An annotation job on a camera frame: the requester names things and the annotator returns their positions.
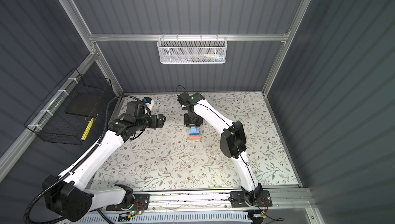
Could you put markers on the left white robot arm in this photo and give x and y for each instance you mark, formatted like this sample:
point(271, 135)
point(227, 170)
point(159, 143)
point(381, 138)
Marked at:
point(67, 195)

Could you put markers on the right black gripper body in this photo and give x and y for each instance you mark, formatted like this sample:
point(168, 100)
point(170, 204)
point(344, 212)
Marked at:
point(191, 120)

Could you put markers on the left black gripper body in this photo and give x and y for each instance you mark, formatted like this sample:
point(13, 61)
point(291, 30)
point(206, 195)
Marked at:
point(150, 122)

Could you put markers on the markers in white basket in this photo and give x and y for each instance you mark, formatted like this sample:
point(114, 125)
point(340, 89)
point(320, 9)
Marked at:
point(206, 58)

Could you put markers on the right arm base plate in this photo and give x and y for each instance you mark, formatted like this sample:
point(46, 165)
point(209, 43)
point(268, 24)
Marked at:
point(240, 199)

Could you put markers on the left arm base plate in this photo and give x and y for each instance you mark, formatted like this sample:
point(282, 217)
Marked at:
point(140, 203)

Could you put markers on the black wire basket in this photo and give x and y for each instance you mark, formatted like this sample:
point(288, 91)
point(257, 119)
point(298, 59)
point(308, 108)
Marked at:
point(75, 115)

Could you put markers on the light blue cube block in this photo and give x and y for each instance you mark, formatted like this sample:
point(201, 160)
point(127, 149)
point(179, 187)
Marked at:
point(194, 130)

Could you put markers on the white wire basket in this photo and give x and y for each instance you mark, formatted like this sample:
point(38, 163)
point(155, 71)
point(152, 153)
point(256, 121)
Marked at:
point(173, 52)

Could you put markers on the yellow marker pen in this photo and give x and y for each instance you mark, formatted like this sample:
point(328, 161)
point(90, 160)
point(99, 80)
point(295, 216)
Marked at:
point(87, 130)

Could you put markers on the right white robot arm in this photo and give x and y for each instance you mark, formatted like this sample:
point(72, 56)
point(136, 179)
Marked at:
point(232, 141)

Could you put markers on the black pad in basket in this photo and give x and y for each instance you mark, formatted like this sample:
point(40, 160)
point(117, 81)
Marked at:
point(85, 105)

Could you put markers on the light blue rectangular block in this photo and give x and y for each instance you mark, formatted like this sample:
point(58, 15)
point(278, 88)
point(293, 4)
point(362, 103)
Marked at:
point(194, 133)

